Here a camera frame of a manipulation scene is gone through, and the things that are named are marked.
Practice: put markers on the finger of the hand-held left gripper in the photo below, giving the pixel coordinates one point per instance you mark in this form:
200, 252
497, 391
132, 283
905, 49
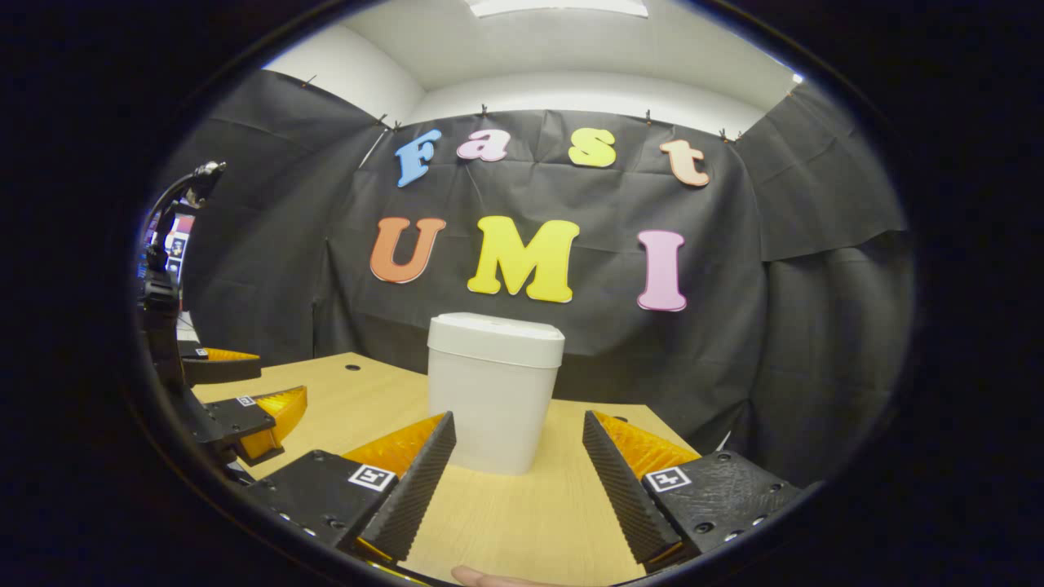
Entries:
245, 417
220, 368

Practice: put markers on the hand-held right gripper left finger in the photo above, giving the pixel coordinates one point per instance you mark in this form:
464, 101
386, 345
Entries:
412, 489

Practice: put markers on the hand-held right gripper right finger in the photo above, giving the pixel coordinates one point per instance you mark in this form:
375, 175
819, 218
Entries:
628, 493

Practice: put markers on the white desktop garbage bin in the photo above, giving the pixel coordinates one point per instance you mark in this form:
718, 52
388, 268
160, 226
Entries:
493, 391

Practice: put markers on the wooden desktop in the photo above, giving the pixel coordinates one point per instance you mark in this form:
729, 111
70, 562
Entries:
522, 505

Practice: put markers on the white side table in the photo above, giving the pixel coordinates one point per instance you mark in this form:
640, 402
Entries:
188, 328

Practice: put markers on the computer monitor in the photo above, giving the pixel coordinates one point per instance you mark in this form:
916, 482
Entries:
178, 244

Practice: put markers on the black backdrop cloth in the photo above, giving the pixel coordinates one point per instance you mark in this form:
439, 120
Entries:
734, 326

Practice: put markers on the ceiling light panel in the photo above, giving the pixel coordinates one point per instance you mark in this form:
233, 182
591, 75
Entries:
559, 6

